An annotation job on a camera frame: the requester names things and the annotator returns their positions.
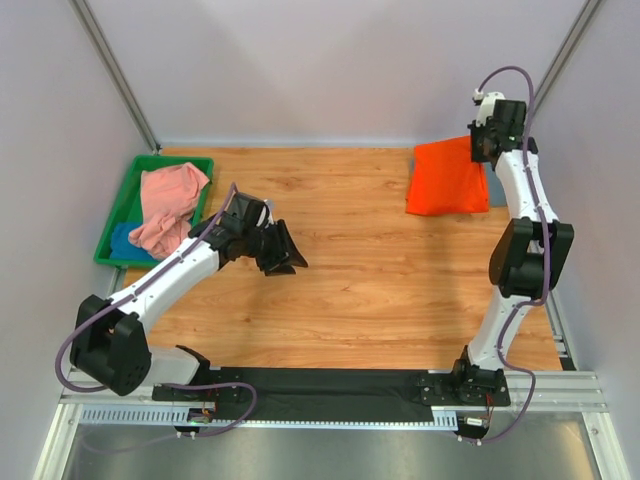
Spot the left aluminium corner post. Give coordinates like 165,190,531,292
69,0,162,154

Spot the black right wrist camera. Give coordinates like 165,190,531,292
473,92,527,150

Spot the green plastic bin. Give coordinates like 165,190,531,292
93,155,214,269

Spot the aluminium corner post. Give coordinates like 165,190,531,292
503,0,605,154
69,0,162,154

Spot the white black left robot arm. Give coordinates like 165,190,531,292
69,220,308,396

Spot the white slotted cable duct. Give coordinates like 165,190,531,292
79,405,459,430

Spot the pink t shirt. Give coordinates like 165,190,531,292
128,162,210,260

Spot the blue cloth in bin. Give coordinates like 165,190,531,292
109,222,155,262

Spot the folded grey blue t shirt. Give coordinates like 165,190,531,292
405,158,507,207

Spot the aluminium frame rail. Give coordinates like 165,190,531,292
58,356,603,408

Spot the orange t shirt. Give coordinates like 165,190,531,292
406,136,490,216

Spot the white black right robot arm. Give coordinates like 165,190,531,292
453,121,574,405

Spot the right aluminium corner post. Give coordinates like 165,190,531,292
503,0,605,154

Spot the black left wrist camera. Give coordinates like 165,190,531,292
219,193,274,235

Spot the black base plate strip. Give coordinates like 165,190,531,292
151,367,512,424

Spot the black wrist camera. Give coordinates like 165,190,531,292
219,193,274,235
473,92,527,150

